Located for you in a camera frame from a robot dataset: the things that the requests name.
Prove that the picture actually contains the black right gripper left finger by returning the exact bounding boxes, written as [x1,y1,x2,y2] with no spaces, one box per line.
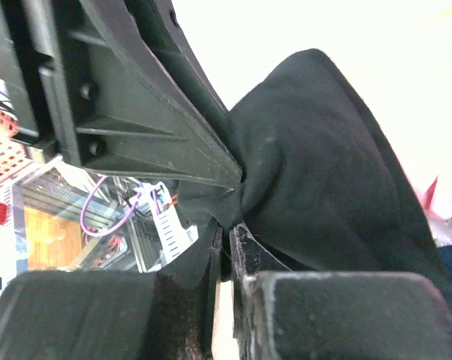
[0,226,222,359]

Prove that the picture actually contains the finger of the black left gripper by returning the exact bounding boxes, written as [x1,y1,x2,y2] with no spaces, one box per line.
[51,1,241,188]
[125,0,226,120]

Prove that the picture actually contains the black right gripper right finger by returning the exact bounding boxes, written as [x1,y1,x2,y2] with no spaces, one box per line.
[229,224,452,359]

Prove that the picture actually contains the black printed t-shirt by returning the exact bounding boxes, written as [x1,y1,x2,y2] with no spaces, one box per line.
[150,48,452,335]

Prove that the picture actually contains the pink t-shirt on hanger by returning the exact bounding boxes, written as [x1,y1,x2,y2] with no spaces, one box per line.
[421,175,452,220]

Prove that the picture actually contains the white plastic laundry basket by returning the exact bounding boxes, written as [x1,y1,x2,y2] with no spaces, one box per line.
[0,110,32,183]

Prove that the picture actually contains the white slotted cable duct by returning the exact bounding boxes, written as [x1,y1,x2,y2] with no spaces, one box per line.
[20,169,124,230]

